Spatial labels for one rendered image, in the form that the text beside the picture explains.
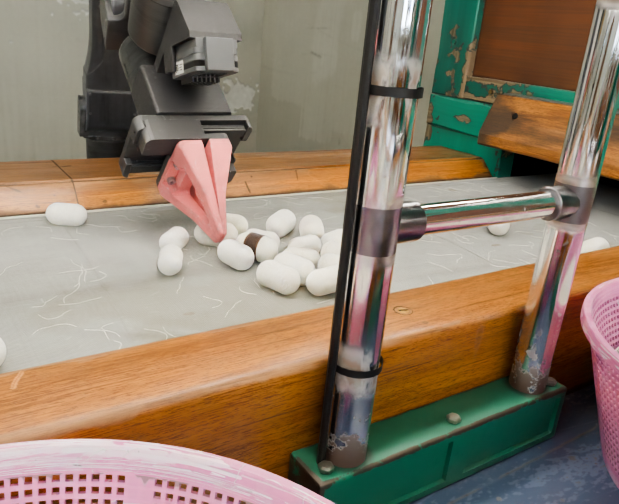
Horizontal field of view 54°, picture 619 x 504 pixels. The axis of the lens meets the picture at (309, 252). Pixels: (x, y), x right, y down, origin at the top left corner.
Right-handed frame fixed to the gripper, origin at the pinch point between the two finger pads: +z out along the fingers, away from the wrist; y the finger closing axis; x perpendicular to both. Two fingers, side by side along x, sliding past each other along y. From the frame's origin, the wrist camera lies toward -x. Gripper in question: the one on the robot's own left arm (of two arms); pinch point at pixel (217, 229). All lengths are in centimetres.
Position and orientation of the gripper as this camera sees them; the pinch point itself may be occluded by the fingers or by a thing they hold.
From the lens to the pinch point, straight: 50.0
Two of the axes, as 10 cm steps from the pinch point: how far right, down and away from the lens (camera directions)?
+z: 3.7, 8.6, -3.6
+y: 8.2, -1.2, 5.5
